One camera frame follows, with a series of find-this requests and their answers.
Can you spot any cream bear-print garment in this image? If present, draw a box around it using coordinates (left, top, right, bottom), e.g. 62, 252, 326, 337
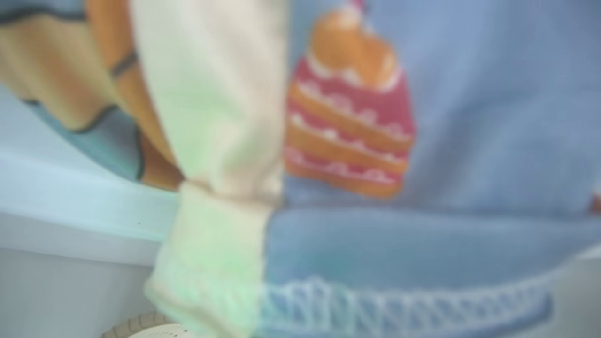
0, 0, 292, 338

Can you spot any blue cake-print garment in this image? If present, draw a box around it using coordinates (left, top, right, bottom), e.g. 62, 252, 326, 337
256, 0, 601, 338

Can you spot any white front-load washing machine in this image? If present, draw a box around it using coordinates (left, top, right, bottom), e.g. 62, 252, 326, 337
0, 84, 184, 338

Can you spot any cream perforated laundry basket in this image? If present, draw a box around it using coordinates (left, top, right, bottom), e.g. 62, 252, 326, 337
100, 312, 188, 338

